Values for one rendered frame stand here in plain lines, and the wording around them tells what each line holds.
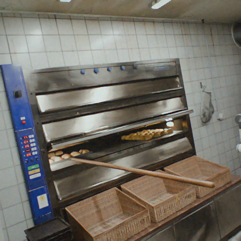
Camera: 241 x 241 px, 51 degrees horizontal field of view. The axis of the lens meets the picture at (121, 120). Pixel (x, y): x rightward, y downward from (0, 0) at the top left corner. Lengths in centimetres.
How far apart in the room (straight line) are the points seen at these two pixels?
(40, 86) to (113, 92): 74
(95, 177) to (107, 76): 103
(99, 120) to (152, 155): 78
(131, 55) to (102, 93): 58
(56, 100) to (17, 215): 101
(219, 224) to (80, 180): 151
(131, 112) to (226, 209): 145
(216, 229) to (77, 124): 176
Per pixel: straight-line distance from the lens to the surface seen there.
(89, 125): 248
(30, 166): 227
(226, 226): 310
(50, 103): 235
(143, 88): 290
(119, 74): 275
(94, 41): 269
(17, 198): 232
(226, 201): 304
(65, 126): 239
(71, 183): 245
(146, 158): 287
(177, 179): 145
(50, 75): 242
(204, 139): 357
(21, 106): 225
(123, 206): 262
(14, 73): 229
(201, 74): 365
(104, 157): 257
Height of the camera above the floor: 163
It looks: 3 degrees down
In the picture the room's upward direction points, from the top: 11 degrees counter-clockwise
